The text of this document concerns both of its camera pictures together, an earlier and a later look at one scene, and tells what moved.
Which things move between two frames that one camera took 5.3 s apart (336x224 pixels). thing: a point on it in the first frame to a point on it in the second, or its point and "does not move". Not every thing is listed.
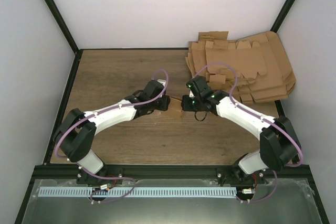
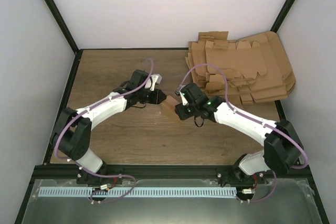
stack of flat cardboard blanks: (254, 71) does not move
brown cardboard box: (175, 109) does not move
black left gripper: (164, 106) to (156, 100)
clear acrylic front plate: (169, 201) does not move
